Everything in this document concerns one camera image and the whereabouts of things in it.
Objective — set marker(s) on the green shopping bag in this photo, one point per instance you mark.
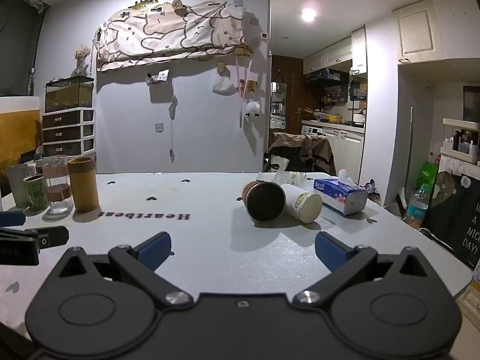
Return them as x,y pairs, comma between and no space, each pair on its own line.
426,176

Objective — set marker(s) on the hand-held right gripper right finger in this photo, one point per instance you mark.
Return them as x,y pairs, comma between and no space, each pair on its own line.
332,252

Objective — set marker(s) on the white drawer unit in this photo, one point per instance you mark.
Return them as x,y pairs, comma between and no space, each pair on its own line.
67,131

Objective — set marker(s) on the plastic water bottle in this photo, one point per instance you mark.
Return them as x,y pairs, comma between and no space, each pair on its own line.
415,208

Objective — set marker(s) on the white packets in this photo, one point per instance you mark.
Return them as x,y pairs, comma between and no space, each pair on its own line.
285,178

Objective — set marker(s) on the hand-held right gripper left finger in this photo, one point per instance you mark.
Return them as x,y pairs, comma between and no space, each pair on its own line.
155,250

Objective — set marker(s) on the wall mirror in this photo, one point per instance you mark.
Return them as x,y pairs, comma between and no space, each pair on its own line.
278,105

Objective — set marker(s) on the black chalkboard sign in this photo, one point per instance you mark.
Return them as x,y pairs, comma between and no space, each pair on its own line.
455,217

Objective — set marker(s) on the printed wall cloth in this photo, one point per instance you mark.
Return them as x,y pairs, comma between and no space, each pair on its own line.
168,32

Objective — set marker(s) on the wall socket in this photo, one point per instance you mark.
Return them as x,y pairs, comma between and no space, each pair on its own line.
159,128

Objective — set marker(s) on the glass fish tank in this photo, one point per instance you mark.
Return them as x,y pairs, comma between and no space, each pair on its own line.
69,94

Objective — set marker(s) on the white printed paper cup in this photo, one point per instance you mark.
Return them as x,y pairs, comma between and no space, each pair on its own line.
305,206

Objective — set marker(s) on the dried flower vase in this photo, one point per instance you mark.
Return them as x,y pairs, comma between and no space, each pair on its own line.
81,58

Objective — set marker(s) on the green patterned cup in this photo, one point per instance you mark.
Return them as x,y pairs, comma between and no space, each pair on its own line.
35,193

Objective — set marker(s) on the round ceiling light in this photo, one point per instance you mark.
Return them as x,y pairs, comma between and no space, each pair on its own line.
309,14

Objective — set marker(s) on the brown paper cup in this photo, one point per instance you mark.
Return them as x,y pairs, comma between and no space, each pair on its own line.
264,201

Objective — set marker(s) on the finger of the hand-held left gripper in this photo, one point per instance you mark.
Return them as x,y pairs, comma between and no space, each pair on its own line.
11,218
48,237

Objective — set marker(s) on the white plush toy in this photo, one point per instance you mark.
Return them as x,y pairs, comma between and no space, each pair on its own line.
253,108

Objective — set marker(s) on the blue tissue box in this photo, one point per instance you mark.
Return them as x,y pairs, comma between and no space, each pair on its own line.
339,195

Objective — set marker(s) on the chair with brown jacket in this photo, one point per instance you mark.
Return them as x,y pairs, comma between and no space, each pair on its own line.
303,152

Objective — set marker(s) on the white hanging bag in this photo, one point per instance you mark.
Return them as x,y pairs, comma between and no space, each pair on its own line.
224,84

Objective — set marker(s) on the white wall cabinet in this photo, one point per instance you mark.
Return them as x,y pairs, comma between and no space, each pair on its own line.
417,32

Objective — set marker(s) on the clear glass cup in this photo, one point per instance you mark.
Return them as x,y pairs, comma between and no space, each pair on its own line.
57,185

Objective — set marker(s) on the white storage shelf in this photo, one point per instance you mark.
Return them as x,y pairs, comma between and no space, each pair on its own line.
461,140

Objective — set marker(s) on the grey cup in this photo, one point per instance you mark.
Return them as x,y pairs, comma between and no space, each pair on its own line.
17,185

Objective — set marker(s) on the gold crown decoration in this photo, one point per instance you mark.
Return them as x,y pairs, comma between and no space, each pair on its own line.
142,3

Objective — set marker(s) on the bamboo cup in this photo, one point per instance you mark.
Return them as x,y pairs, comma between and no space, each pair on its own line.
84,185

